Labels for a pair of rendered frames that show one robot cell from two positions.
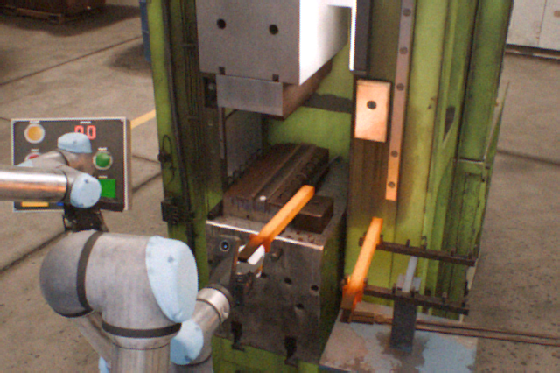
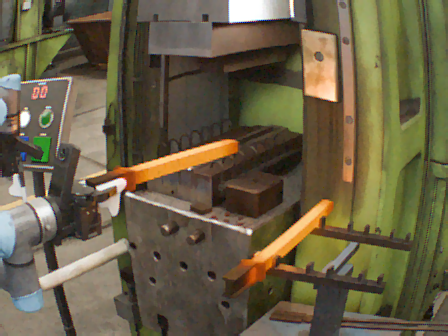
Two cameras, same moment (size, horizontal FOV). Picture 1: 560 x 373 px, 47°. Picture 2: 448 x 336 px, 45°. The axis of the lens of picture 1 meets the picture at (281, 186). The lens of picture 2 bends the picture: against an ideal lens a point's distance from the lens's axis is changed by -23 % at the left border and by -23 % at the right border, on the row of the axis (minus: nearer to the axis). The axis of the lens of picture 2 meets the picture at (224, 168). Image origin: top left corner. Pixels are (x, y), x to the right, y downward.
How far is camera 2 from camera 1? 59 cm
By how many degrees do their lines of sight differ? 15
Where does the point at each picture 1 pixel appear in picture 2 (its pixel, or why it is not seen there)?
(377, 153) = (332, 118)
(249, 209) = (174, 182)
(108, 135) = (55, 94)
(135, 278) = not seen: outside the picture
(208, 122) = (151, 83)
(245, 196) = not seen: hidden behind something
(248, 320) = (173, 315)
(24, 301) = not seen: hidden behind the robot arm
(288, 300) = (212, 297)
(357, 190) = (312, 168)
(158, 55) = (117, 23)
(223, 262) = (59, 173)
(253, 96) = (182, 39)
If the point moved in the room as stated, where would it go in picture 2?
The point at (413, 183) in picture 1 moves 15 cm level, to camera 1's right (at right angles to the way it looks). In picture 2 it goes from (369, 159) to (418, 164)
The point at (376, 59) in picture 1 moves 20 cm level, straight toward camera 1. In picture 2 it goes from (319, 12) to (299, 15)
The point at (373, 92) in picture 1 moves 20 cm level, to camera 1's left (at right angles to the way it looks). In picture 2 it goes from (318, 42) to (234, 35)
